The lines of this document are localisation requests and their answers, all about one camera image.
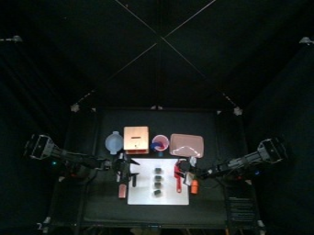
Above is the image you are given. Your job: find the wooden box with red front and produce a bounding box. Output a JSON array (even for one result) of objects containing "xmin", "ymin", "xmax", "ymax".
[{"xmin": 123, "ymin": 126, "xmax": 151, "ymax": 155}]

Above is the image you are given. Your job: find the white cutting board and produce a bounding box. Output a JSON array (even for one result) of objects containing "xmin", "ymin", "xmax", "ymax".
[{"xmin": 127, "ymin": 157, "xmax": 191, "ymax": 207}]

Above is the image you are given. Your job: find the red plastic cup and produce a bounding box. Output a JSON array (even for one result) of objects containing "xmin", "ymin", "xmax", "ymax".
[{"xmin": 151, "ymin": 134, "xmax": 171, "ymax": 152}]

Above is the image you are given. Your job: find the grey-blue bowl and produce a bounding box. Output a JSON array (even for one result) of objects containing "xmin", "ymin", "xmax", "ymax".
[{"xmin": 104, "ymin": 130, "xmax": 126, "ymax": 156}]

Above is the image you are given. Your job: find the orange toy carrot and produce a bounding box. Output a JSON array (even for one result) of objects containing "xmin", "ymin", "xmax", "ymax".
[{"xmin": 190, "ymin": 179, "xmax": 201, "ymax": 195}]

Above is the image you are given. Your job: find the pink toy food piece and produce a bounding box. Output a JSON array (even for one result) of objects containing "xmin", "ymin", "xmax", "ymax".
[{"xmin": 118, "ymin": 183, "xmax": 127, "ymax": 199}]

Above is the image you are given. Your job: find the red toy knife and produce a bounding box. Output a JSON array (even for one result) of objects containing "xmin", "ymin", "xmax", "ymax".
[{"xmin": 172, "ymin": 164, "xmax": 185, "ymax": 194}]

